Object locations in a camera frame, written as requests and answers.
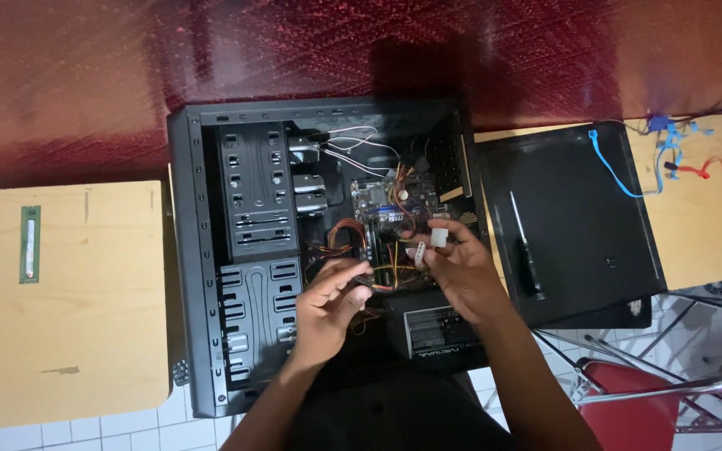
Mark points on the person's left hand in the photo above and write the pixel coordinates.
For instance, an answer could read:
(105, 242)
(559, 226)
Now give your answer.
(323, 326)

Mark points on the person's right hand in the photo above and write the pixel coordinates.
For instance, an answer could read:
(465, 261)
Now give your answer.
(467, 282)

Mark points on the person's right fingers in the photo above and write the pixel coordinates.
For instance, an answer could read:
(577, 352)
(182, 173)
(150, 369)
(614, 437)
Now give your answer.
(458, 233)

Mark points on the person's left fingers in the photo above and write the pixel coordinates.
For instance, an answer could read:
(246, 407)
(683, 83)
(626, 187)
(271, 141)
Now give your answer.
(345, 279)

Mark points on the white square molex connector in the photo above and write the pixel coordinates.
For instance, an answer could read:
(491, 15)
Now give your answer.
(439, 238)

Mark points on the green computer motherboard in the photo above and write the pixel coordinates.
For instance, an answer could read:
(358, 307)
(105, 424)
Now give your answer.
(377, 197)

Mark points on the black drive tray rack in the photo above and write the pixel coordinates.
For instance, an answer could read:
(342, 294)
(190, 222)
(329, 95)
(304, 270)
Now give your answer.
(254, 319)

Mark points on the black power supply unit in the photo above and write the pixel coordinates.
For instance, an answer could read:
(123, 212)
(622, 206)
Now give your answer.
(436, 332)

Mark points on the black case side panel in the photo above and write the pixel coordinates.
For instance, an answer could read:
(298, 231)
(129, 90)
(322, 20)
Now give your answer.
(574, 238)

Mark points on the black drive cage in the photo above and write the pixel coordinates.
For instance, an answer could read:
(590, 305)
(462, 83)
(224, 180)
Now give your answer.
(254, 188)

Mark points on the person's dark clothing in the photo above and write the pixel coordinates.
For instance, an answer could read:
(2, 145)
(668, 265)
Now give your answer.
(398, 413)

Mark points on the black computer case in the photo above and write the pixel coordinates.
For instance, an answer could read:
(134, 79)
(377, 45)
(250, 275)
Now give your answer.
(193, 263)

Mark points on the green memory stick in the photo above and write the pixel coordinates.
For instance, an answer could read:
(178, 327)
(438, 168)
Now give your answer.
(30, 244)

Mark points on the silver drive bay bracket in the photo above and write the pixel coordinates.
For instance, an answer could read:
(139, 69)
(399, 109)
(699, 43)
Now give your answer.
(303, 151)
(311, 204)
(308, 184)

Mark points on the metal desk frame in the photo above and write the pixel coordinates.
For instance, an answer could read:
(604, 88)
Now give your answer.
(618, 354)

